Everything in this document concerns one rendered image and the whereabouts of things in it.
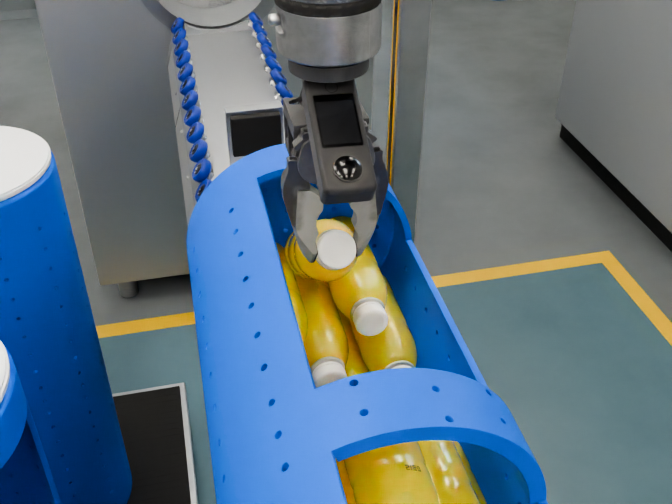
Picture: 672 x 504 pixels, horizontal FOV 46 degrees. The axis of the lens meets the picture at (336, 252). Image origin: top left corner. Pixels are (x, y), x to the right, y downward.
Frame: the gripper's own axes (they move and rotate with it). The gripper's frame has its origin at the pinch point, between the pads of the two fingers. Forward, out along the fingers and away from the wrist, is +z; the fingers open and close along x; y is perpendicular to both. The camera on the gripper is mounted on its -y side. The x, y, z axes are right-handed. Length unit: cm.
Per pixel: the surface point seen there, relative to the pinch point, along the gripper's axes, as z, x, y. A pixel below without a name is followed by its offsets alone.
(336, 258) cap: -0.1, 0.2, -1.2
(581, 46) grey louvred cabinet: 75, -150, 218
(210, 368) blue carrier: 8.3, 13.8, -5.0
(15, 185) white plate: 18, 41, 54
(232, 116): 15, 5, 63
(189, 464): 107, 23, 67
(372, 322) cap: 13.1, -4.9, 3.3
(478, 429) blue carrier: 1.2, -6.1, -23.9
